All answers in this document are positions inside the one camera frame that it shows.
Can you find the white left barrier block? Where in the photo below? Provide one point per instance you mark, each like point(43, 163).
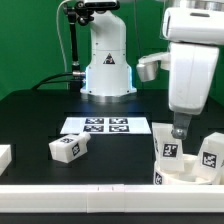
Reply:
point(5, 157)

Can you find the white marker sheet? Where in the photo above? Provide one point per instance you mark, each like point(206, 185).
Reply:
point(106, 125)

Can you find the camera on mount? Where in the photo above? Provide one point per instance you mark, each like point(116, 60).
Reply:
point(101, 4)

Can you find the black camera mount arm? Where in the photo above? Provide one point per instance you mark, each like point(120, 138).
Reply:
point(77, 14)

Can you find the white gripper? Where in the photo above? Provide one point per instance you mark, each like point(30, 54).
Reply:
point(194, 36)

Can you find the white round stool seat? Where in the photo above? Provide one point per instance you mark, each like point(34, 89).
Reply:
point(162, 177)

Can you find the white front barrier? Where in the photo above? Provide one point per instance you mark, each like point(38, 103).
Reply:
point(110, 198)

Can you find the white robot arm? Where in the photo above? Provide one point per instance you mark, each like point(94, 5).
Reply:
point(108, 74)

